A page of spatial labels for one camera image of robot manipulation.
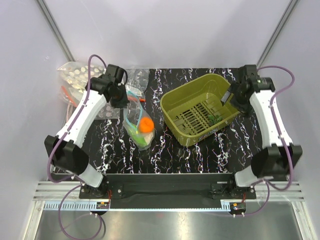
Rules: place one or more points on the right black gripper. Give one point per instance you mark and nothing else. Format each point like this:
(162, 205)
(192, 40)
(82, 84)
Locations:
(246, 109)

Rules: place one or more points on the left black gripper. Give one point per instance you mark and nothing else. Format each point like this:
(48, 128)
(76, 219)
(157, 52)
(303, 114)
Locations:
(123, 103)

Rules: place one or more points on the green leafy red toy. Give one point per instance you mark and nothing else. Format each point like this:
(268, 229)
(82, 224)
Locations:
(214, 119)

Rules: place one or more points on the clear blue-zipper bag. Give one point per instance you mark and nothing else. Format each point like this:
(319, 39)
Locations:
(137, 122)

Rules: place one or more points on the orange carrot toy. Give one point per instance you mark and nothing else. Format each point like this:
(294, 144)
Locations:
(146, 125)

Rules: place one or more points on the white cauliflower toy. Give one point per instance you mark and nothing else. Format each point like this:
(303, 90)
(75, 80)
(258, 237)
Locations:
(147, 138)

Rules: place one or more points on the green vegetable toy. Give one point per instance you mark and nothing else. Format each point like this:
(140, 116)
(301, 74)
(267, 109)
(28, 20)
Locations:
(137, 137)

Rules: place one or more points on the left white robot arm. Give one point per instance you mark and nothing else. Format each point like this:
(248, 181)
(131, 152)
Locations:
(65, 148)

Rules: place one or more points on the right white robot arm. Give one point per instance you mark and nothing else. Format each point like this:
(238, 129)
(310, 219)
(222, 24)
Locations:
(279, 154)

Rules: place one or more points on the clear orange-zipper bag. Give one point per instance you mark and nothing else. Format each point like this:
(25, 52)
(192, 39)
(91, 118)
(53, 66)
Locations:
(137, 83)

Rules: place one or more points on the bag of white discs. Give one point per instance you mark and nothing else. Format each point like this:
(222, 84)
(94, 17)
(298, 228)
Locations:
(76, 73)

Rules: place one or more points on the clear red-zipper bag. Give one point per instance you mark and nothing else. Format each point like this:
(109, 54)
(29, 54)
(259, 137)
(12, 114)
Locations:
(71, 94)

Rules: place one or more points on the olive green plastic bin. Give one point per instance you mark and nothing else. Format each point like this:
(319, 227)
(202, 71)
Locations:
(186, 108)

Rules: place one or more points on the black marble pattern mat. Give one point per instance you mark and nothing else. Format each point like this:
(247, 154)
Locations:
(231, 149)

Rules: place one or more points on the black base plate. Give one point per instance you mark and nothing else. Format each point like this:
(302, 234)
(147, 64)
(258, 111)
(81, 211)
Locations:
(167, 191)

